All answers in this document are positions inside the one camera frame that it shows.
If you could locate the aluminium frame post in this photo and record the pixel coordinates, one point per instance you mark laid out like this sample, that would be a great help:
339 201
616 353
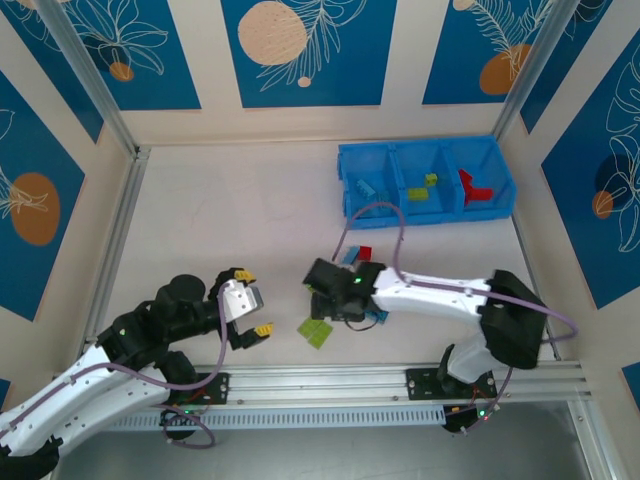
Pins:
532 70
87 75

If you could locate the aluminium frame rail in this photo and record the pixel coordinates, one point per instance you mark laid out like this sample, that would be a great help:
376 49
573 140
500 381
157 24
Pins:
537 290
350 380
117 240

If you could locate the blue lego brick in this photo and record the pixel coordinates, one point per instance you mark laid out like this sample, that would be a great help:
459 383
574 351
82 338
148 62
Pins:
378 317
351 255
366 189

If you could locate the small red lego brick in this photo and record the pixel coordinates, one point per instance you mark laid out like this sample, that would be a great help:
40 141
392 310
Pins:
366 252

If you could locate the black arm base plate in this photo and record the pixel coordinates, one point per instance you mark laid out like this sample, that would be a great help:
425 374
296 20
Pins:
215 390
422 385

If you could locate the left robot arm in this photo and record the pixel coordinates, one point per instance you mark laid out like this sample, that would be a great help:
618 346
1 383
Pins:
75 395

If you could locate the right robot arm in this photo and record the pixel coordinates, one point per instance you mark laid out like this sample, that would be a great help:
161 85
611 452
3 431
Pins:
430 297

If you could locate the blue floral wall panel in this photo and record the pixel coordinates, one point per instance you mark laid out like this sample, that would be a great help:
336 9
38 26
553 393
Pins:
35 65
160 55
465 55
600 200
590 55
35 215
310 55

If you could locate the blue plastic storage bin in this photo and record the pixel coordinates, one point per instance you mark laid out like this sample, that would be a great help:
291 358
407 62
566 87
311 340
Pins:
367 215
425 212
492 210

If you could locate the green lego plate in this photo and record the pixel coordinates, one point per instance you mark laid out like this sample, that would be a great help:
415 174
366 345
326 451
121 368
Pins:
309 329
322 337

